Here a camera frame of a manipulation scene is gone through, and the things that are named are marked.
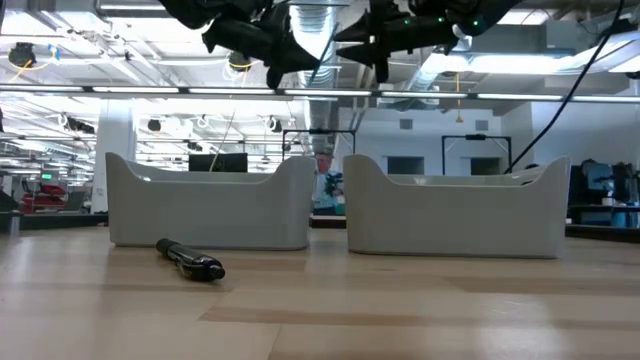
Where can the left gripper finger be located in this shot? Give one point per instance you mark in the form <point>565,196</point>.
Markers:
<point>297,60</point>

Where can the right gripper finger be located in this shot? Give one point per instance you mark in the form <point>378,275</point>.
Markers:
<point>362,54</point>
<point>362,32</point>

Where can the thin dark pen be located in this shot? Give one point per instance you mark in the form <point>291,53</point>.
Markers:
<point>325,50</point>

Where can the grey plastic bin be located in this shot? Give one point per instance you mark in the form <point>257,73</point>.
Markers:
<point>455,220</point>
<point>210,215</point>

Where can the long ceiling light strip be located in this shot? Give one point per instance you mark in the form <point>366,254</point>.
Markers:
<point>500,95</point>

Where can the person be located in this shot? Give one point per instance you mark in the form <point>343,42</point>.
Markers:
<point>325,165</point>

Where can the black monitor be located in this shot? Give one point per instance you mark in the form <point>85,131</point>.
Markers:
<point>225,162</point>

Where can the white pillar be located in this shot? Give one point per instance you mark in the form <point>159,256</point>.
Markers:
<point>107,135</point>

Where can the thick black pen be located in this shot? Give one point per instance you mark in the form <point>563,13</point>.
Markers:
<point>195,262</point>

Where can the desk with equipment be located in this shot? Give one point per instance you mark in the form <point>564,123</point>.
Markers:
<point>605,195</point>

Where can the red chairs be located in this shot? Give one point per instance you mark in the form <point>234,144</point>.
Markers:
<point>50,192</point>

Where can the silver ceiling duct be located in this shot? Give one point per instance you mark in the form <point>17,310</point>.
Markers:
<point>325,107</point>

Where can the black metal frame stand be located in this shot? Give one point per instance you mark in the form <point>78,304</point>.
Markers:
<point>475,137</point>

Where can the grey metal post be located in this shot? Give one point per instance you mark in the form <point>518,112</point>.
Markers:
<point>15,225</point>

